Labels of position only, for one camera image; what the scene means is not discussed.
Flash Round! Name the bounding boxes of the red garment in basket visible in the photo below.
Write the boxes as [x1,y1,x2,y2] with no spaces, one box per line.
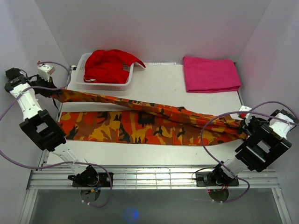
[84,49,146,84]

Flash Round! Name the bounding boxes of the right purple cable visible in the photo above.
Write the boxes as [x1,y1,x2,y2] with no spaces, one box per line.
[186,100,299,204]

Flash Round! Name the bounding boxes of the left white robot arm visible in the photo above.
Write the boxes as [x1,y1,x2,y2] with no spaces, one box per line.
[5,64,100,187]

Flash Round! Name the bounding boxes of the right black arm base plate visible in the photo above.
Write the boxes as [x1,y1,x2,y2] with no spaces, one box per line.
[192,172,240,187]

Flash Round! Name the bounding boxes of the white plastic basket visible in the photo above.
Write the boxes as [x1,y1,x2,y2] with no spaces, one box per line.
[75,53,134,91]

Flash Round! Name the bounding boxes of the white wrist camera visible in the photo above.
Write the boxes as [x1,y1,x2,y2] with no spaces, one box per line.
[37,64,55,81]
[238,105,252,119]

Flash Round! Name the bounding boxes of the pink folded trousers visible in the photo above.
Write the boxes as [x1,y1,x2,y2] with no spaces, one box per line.
[183,56,242,93]

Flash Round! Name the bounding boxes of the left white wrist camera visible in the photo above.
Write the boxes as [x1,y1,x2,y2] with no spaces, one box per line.
[37,64,55,81]

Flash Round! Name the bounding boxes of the orange camouflage trousers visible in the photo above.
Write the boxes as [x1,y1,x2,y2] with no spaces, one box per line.
[51,89,248,146]

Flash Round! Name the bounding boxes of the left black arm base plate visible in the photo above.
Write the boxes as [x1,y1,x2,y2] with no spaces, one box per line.
[67,172,114,188]

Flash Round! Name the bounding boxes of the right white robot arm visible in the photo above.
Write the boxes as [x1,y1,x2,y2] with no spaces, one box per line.
[209,106,299,186]

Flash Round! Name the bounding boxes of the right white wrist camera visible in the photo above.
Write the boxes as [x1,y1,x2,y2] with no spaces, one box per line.
[238,105,252,119]

